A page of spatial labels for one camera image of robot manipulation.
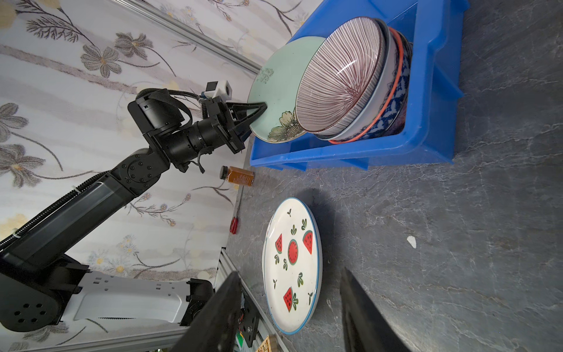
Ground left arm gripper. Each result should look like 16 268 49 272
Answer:
127 88 268 173

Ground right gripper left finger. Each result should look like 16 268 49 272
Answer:
171 271 242 352

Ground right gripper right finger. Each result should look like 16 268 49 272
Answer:
340 268 409 352

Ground green floral plate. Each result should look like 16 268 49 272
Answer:
248 36 325 144

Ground pink glass small plate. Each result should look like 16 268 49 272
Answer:
296 17 389 136

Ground watermelon pattern plate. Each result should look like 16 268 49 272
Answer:
262 197 323 335

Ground red patterned bowl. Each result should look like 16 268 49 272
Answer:
329 27 405 145

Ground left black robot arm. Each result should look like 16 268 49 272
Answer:
1 88 267 332

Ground blue plastic bin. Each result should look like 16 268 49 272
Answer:
249 0 470 171

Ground brown spice jar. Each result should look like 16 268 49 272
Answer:
219 166 255 186

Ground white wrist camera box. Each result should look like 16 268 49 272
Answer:
203 81 233 101

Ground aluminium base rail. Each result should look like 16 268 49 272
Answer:
7 248 296 351

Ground red handled scissors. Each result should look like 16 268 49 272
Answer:
230 186 244 235

